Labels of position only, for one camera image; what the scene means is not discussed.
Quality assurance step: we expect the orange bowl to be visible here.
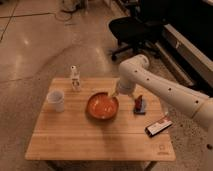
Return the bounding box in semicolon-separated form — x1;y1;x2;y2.
86;92;119;120

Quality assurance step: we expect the red and blue stapler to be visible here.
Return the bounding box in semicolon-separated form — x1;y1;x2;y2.
134;95;146;115

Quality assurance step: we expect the white plastic cup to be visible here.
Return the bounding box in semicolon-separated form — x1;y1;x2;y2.
46;90;64;112

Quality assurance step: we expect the wooden table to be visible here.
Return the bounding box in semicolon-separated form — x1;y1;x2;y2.
25;78;175;161

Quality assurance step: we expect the white and black desk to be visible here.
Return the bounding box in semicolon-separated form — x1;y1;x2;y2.
148;0;213;95

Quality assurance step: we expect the black and red box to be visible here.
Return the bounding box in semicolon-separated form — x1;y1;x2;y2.
145;116;172;137

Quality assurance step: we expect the black office chair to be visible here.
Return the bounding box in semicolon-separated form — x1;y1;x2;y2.
109;0;170;61

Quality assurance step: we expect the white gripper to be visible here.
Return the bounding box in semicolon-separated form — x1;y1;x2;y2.
112;80;136;97

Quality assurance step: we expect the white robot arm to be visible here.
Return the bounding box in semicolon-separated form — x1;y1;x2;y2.
115;55;213;131

